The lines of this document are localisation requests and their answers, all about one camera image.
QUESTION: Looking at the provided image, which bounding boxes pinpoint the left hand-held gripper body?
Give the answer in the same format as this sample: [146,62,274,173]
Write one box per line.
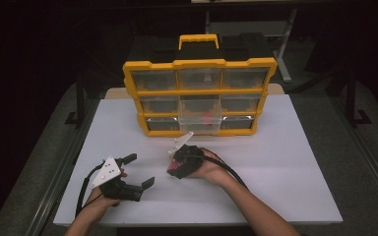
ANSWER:
[91,155,145,203]

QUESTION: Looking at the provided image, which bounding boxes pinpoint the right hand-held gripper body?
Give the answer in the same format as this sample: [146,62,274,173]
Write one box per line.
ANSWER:
[167,131,207,180]

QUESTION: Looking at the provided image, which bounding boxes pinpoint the pink binder clip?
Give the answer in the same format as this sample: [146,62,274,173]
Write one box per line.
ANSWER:
[166,159,181,173]
[200,112,213,127]

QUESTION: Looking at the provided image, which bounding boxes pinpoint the single clear plastic drawer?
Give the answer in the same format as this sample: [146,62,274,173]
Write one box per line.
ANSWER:
[177,94,223,136]

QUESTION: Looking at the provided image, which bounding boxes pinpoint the yellow black drawer organizer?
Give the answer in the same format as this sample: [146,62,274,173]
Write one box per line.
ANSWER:
[122,32,279,138]

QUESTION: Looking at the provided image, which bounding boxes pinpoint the person's right hand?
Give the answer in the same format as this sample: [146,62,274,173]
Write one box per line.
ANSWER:
[189,149,235,190]

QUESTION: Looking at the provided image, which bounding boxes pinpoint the person's left hand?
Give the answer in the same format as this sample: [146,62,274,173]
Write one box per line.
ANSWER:
[87,191,123,214]

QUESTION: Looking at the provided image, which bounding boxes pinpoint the black metal stand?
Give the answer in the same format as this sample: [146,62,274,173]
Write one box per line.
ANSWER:
[345,70,372,128]
[64,74,87,127]

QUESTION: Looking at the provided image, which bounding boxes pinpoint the set of clear organizer drawers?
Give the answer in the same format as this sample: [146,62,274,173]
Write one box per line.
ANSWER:
[131,67,271,132]

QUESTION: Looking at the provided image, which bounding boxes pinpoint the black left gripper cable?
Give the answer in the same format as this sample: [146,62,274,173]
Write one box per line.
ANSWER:
[75,162,107,217]

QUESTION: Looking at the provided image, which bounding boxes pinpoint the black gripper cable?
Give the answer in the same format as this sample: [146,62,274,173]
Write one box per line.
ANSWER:
[183,147,249,191]
[75,162,107,217]

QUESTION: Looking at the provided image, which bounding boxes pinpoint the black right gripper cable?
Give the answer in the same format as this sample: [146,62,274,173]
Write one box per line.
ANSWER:
[183,147,249,191]

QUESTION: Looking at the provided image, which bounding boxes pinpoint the white metal desk frame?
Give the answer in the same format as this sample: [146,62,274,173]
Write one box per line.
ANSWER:
[205,8,298,83]

